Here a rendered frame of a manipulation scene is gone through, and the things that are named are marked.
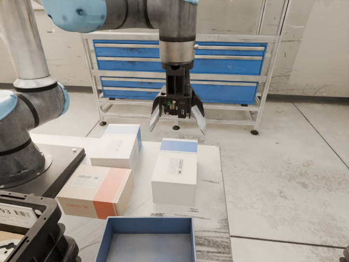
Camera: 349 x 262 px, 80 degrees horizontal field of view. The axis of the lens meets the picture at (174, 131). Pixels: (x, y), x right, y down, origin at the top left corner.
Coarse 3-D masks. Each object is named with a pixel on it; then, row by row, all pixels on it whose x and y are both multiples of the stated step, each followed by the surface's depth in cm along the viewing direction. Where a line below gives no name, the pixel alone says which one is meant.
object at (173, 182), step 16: (176, 144) 68; (192, 144) 68; (160, 160) 62; (176, 160) 62; (192, 160) 62; (160, 176) 56; (176, 176) 56; (192, 176) 56; (160, 192) 57; (176, 192) 56; (192, 192) 55
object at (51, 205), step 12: (0, 192) 34; (12, 192) 34; (24, 204) 32; (36, 204) 32; (48, 204) 32; (48, 216) 30; (60, 216) 32; (36, 228) 28; (48, 228) 30; (24, 240) 27; (36, 240) 28; (12, 252) 26; (24, 252) 26
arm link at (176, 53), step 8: (160, 40) 44; (160, 48) 42; (168, 48) 40; (176, 48) 40; (184, 48) 40; (192, 48) 41; (160, 56) 43; (168, 56) 41; (176, 56) 41; (184, 56) 41; (192, 56) 42; (176, 64) 42
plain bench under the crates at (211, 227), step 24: (48, 144) 83; (72, 144) 83; (96, 144) 83; (144, 144) 83; (144, 168) 71; (216, 168) 71; (144, 192) 63; (216, 192) 63; (72, 216) 56; (216, 216) 56; (96, 240) 50; (216, 240) 50
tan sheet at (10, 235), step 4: (0, 232) 38; (4, 232) 38; (8, 232) 38; (0, 236) 38; (4, 236) 38; (8, 236) 38; (12, 236) 38; (16, 236) 38; (20, 236) 38; (0, 240) 37
